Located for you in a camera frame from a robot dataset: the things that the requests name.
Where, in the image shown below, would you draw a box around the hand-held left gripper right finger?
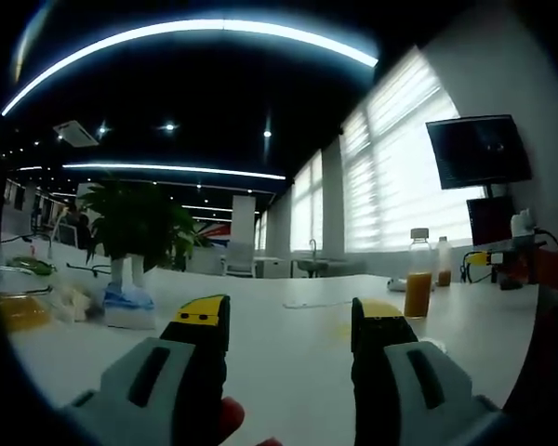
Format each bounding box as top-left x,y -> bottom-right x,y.
350,295 -> 499,446

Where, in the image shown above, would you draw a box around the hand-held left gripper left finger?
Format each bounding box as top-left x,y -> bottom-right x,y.
59,293 -> 232,446

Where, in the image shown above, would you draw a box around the glass bottle of liquid culture medium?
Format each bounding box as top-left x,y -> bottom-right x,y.
403,235 -> 435,320

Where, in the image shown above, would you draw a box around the slim bottle with orange liquid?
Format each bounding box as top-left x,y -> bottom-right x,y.
435,235 -> 454,287

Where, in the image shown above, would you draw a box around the glass container with orange liquid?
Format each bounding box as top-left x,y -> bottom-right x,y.
0,292 -> 53,334

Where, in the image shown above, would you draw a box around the person's right hand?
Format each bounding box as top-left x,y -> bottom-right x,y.
536,249 -> 558,292

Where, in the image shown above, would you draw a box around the person's left hand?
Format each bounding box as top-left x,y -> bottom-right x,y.
219,396 -> 286,446

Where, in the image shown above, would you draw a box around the purple screen monitor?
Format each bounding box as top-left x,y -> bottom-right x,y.
465,195 -> 518,248

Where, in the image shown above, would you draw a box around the blue white tissue pack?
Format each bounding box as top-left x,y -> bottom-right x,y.
102,282 -> 156,329

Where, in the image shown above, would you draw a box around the crumpled clear plastic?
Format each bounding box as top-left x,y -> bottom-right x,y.
50,282 -> 106,322

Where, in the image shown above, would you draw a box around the white plant pot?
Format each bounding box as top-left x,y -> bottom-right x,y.
108,252 -> 146,290

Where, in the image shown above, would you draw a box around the steel sink with faucet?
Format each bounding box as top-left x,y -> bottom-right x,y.
296,238 -> 369,280

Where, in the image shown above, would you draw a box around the white table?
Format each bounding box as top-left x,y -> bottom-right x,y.
0,241 -> 540,446

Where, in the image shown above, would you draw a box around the green leafy plant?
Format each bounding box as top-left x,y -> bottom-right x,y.
75,177 -> 211,273

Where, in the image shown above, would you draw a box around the white office chair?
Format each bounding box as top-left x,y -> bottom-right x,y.
222,243 -> 258,279

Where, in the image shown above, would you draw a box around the thin ceiling light strip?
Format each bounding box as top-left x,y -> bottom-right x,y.
61,162 -> 287,182

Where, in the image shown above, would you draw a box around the ceiling air conditioner unit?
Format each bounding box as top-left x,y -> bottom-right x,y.
52,120 -> 100,148

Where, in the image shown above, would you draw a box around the long curved ceiling light strip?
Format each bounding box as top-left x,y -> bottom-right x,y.
1,18 -> 380,118

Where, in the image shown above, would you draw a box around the black cable bundle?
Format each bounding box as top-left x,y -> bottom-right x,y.
458,253 -> 494,285

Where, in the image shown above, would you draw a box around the thin dark gripper cable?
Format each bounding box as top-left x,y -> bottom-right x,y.
532,226 -> 558,253

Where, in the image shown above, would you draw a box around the black wall monitor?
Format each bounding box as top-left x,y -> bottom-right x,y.
424,113 -> 534,191

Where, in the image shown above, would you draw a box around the short black cable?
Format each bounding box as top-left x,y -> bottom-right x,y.
66,261 -> 113,279

